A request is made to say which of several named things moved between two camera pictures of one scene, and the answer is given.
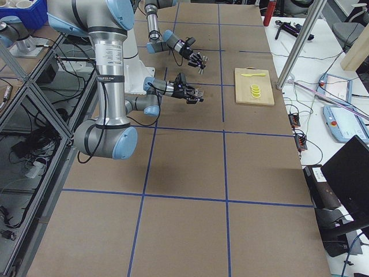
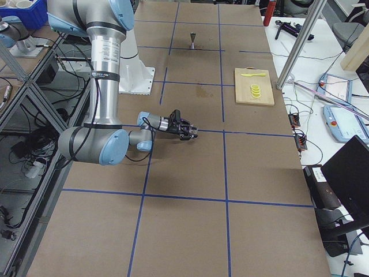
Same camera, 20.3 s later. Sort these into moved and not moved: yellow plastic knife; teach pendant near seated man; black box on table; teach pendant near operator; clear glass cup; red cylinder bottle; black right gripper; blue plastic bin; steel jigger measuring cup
Moved: steel jigger measuring cup; black right gripper; clear glass cup
Not moved: blue plastic bin; teach pendant near seated man; red cylinder bottle; yellow plastic knife; black box on table; teach pendant near operator
